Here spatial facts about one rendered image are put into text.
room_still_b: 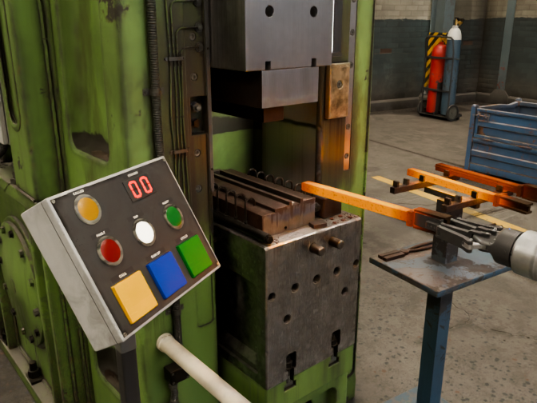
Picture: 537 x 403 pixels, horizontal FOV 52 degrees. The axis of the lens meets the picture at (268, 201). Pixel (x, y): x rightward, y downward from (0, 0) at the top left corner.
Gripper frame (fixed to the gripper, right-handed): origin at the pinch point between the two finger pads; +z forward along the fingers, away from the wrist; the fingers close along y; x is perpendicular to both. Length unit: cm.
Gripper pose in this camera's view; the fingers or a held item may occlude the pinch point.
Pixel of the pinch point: (431, 221)
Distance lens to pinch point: 127.5
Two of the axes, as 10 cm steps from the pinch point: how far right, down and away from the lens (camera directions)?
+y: 7.7, -2.0, 6.0
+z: -6.4, -2.6, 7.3
